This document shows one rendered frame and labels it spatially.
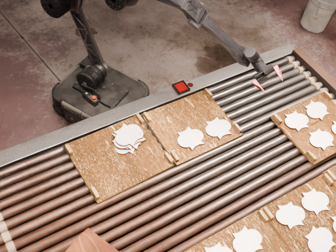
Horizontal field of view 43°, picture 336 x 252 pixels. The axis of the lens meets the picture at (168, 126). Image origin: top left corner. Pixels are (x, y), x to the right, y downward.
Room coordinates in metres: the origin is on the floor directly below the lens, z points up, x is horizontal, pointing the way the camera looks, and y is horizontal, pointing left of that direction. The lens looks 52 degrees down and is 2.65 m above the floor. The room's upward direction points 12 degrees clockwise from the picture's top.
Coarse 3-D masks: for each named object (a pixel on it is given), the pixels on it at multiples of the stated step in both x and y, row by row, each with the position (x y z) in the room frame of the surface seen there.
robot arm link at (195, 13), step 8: (160, 0) 1.66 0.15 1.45; (168, 0) 1.63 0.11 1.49; (176, 0) 1.61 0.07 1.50; (184, 0) 1.61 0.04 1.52; (192, 0) 1.61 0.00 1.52; (184, 8) 1.57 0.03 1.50; (192, 8) 1.60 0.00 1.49; (200, 8) 1.63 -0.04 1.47; (192, 16) 1.58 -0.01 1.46; (200, 16) 1.62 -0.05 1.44
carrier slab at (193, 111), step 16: (192, 96) 1.59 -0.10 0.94; (160, 112) 1.43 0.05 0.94; (176, 112) 1.46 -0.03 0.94; (192, 112) 1.48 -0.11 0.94; (208, 112) 1.50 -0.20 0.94; (160, 128) 1.33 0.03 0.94; (176, 128) 1.35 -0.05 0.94; (192, 128) 1.37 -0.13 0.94; (176, 144) 1.25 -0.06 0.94; (208, 144) 1.29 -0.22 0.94
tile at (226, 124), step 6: (216, 120) 1.45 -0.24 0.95; (222, 120) 1.46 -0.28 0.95; (210, 126) 1.40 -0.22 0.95; (216, 126) 1.41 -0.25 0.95; (222, 126) 1.42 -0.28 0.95; (228, 126) 1.43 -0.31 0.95; (210, 132) 1.36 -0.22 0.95; (216, 132) 1.37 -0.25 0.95; (222, 132) 1.38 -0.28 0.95; (228, 132) 1.39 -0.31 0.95
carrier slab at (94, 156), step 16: (112, 128) 1.27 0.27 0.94; (144, 128) 1.31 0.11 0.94; (80, 144) 1.14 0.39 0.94; (96, 144) 1.16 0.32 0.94; (112, 144) 1.18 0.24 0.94; (144, 144) 1.21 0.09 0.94; (80, 160) 1.05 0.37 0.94; (96, 160) 1.07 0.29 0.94; (112, 160) 1.09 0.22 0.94; (128, 160) 1.10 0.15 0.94; (144, 160) 1.12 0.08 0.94; (160, 160) 1.14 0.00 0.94; (96, 176) 0.98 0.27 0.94; (112, 176) 1.00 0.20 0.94; (128, 176) 1.02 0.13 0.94; (144, 176) 1.04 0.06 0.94; (112, 192) 0.92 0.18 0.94
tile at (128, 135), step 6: (126, 126) 1.27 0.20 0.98; (132, 126) 1.27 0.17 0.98; (138, 126) 1.28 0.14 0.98; (114, 132) 1.22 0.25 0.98; (120, 132) 1.22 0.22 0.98; (126, 132) 1.23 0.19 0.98; (132, 132) 1.24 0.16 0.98; (138, 132) 1.25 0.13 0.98; (120, 138) 1.19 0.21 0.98; (126, 138) 1.20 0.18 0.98; (132, 138) 1.20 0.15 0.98; (138, 138) 1.21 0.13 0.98; (120, 144) 1.16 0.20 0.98; (126, 144) 1.16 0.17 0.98; (132, 144) 1.17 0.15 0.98
